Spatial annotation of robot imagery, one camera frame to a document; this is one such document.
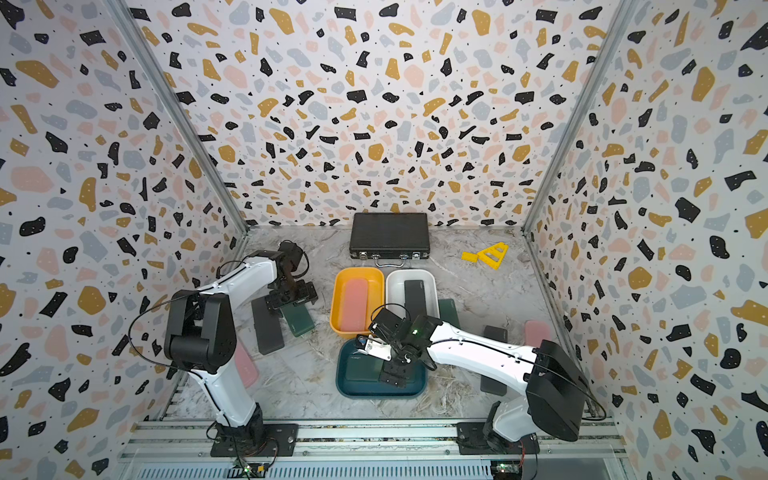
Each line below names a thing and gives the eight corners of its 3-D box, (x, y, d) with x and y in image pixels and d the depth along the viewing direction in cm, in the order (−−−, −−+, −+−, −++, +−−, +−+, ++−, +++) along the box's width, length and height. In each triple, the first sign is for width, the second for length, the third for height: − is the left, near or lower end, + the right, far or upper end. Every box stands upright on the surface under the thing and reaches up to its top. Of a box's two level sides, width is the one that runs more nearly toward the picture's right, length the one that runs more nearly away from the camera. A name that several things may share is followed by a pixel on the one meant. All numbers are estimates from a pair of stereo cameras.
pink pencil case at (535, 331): (525, 346, 94) (528, 342, 92) (519, 324, 99) (522, 320, 97) (551, 346, 94) (555, 342, 92) (544, 324, 99) (547, 320, 97)
